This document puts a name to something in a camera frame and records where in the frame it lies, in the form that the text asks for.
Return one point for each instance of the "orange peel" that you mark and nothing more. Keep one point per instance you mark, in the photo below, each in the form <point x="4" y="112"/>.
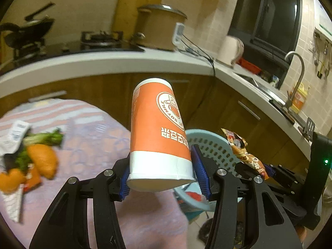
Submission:
<point x="44" y="160"/>
<point x="11" y="181"/>

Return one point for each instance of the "beige rice cooker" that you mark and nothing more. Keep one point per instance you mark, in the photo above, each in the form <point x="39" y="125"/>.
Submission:
<point x="158" y="28"/>

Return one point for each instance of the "orange paper cup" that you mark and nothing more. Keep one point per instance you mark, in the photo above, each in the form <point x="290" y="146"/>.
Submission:
<point x="155" y="124"/>

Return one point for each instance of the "orange white snack wrapper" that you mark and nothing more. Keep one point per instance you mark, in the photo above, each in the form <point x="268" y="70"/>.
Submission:
<point x="32" y="180"/>

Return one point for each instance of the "black gas stove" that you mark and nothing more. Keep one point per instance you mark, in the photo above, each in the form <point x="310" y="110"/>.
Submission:
<point x="103" y="45"/>

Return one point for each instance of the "brown snack wrapper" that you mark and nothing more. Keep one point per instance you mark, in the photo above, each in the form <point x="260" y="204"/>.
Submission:
<point x="241" y="147"/>

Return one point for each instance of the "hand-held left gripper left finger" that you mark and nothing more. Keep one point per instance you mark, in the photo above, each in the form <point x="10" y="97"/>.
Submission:
<point x="124" y="184"/>

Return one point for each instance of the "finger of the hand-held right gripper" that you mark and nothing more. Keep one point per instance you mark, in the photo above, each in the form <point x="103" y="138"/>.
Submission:
<point x="285" y="199"/>
<point x="285" y="173"/>

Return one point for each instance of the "black wok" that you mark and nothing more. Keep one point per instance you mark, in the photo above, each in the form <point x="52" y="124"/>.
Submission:
<point x="28" y="31"/>

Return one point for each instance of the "yellow detergent bottle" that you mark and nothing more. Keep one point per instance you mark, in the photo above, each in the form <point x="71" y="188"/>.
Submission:
<point x="298" y="98"/>

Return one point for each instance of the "red plastic container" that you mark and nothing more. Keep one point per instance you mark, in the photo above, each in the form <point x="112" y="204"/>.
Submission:
<point x="249" y="66"/>

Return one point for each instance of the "steel sink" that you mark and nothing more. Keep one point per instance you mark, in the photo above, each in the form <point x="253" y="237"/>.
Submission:
<point x="256" y="84"/>

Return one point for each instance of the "metal faucet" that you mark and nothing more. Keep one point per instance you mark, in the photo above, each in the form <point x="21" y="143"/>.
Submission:
<point x="300" y="67"/>

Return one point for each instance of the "wooden kitchen cabinet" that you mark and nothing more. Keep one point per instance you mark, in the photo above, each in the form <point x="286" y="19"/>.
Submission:
<point x="103" y="88"/>

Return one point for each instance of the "dark kitchen window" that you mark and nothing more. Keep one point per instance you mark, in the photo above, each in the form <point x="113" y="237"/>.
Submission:
<point x="275" y="13"/>

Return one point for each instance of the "pink printed tablecloth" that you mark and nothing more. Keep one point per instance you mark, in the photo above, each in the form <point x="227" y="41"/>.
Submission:
<point x="90" y="134"/>

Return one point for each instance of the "light blue plastic basket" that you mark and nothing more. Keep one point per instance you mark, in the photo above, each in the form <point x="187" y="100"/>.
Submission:
<point x="215" y="145"/>

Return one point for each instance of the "white water heater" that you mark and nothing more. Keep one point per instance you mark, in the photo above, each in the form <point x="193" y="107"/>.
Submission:
<point x="323" y="15"/>

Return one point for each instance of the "metal slotted spatula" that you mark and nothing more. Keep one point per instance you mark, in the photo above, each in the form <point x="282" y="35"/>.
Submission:
<point x="309" y="128"/>

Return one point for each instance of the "wooden cutting board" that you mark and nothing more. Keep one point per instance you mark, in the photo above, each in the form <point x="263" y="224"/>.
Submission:
<point x="129" y="5"/>

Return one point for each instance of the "white electric kettle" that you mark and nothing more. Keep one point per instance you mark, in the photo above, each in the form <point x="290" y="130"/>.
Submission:
<point x="229" y="50"/>

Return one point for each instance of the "crumpled white paper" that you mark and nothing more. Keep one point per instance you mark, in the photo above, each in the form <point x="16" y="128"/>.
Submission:
<point x="14" y="134"/>

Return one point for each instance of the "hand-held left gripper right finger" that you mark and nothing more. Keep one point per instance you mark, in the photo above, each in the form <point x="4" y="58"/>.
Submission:
<point x="200" y="172"/>

